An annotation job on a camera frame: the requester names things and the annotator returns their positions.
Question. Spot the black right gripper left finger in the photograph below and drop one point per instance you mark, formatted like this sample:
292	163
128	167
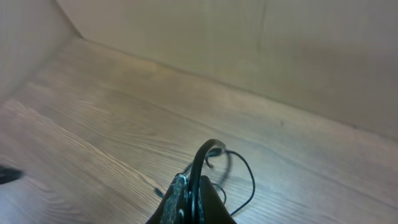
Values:
172	206

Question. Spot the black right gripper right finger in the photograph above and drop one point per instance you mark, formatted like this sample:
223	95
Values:
214	210

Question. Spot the brown cardboard backboard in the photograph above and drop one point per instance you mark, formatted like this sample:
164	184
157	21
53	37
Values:
335	58

